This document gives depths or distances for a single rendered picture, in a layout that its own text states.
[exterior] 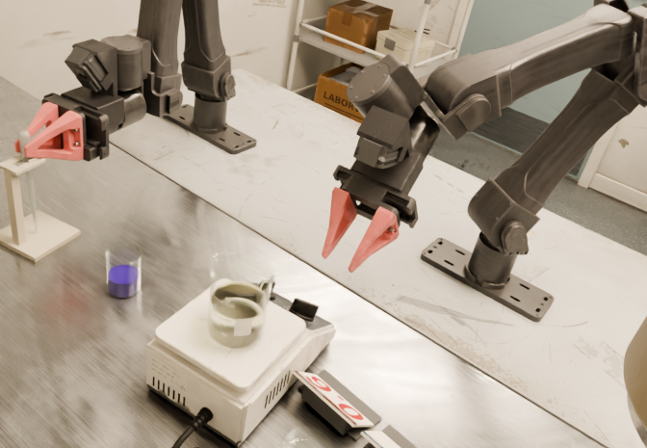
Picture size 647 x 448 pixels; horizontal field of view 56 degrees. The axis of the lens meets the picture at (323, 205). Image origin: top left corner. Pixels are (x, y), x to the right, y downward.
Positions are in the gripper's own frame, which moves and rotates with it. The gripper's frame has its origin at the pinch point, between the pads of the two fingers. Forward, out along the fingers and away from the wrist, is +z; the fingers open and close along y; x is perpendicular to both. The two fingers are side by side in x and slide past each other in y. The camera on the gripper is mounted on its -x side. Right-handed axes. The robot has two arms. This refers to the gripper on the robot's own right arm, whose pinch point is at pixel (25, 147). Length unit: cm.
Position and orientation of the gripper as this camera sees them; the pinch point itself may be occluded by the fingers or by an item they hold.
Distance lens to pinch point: 86.2
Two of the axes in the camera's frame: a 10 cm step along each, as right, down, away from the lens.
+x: -1.7, 8.3, 5.3
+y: 8.8, 3.6, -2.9
